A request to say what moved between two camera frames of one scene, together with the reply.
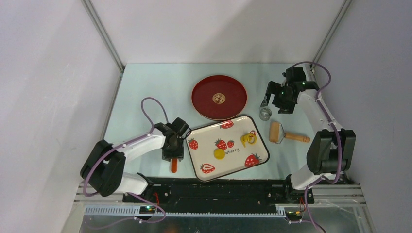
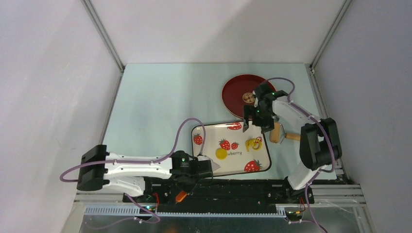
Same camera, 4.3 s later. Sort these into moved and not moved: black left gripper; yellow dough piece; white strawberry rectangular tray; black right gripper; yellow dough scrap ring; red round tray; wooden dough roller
Moved: white strawberry rectangular tray; black right gripper; red round tray; black left gripper; yellow dough scrap ring
Not moved: yellow dough piece; wooden dough roller
